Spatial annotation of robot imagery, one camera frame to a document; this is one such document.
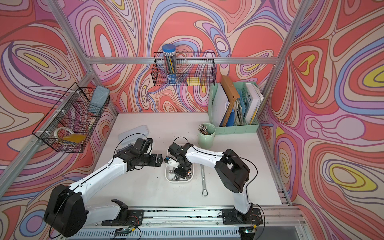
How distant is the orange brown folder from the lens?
856mm

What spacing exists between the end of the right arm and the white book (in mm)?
534

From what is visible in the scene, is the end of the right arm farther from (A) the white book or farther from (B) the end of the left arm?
(A) the white book

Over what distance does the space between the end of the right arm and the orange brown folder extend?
1.27 ft

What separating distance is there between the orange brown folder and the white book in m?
0.12

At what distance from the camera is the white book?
95 centimetres

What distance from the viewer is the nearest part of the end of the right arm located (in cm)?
65
